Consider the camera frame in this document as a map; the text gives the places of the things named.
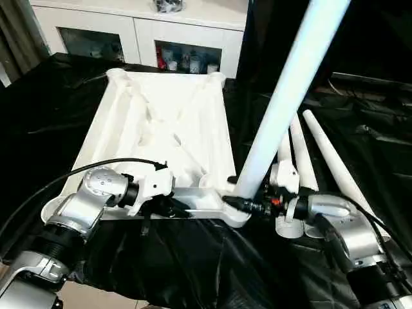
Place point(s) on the white plastic table top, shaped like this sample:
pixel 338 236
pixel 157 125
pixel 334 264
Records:
pixel 128 128

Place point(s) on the white plastic table leg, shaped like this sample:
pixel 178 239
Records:
pixel 287 151
pixel 283 96
pixel 304 154
pixel 339 167

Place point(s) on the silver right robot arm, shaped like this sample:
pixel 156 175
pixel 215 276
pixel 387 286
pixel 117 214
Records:
pixel 354 231

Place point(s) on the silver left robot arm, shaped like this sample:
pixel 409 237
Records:
pixel 80 206

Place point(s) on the red bottle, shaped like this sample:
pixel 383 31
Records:
pixel 159 58

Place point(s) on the long black bar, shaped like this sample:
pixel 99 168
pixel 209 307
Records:
pixel 370 82

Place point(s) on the white glass-door cabinet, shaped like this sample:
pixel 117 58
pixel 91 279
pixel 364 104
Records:
pixel 145 35

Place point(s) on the dark objects on cabinet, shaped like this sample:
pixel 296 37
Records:
pixel 169 5

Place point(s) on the grey curtain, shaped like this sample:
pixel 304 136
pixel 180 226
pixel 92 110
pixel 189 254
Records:
pixel 16 38

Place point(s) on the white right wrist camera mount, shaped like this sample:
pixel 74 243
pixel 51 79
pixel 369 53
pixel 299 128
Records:
pixel 286 175

